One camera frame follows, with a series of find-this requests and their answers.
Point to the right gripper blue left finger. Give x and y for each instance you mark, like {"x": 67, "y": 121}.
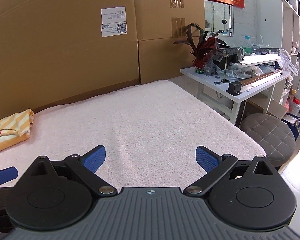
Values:
{"x": 83, "y": 167}

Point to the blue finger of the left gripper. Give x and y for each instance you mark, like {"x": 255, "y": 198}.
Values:
{"x": 8, "y": 174}

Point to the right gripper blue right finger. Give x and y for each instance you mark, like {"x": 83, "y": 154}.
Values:
{"x": 216, "y": 167}

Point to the orange white striped sweater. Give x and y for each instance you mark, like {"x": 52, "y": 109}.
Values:
{"x": 15, "y": 128}

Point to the grey round stool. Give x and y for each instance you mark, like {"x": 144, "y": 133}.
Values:
{"x": 273, "y": 135}

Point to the pink towel mat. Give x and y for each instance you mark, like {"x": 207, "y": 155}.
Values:
{"x": 150, "y": 133}

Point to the white side table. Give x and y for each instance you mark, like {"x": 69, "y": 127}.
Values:
{"x": 235, "y": 91}

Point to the heat sealer machine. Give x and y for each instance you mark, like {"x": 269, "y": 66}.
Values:
{"x": 258, "y": 68}

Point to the right lower cardboard box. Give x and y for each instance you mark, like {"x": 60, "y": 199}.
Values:
{"x": 162, "y": 59}

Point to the red leafed potted plant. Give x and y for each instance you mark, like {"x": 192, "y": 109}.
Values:
{"x": 205, "y": 48}

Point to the large centre cardboard box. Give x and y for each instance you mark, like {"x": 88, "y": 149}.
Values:
{"x": 52, "y": 51}

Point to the white shipping label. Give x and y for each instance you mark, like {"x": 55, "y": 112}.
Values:
{"x": 114, "y": 21}

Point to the white shelf unit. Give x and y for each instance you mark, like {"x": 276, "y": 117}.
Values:
{"x": 278, "y": 25}

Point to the right upper cardboard box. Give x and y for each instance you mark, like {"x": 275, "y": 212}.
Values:
{"x": 157, "y": 19}

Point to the wall mirror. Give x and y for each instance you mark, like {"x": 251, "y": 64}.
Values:
{"x": 219, "y": 16}

